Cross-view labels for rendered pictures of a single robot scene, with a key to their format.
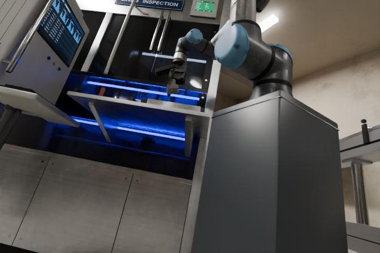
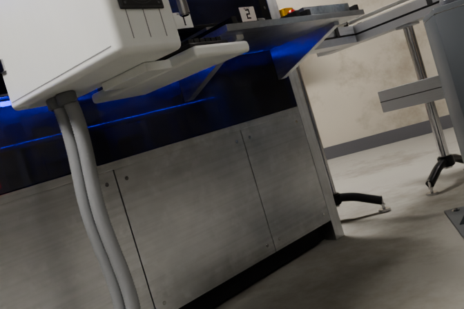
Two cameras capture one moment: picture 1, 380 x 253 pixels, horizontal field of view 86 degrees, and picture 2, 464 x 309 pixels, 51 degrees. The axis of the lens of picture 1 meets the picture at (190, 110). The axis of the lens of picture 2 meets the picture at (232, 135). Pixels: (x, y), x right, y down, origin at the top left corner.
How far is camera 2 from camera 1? 1.66 m
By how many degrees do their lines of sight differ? 52
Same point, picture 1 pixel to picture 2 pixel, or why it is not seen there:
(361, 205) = (420, 63)
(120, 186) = (237, 155)
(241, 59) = not seen: outside the picture
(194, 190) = (304, 116)
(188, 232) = (319, 163)
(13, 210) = not seen: hidden behind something
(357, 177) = (413, 39)
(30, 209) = (146, 261)
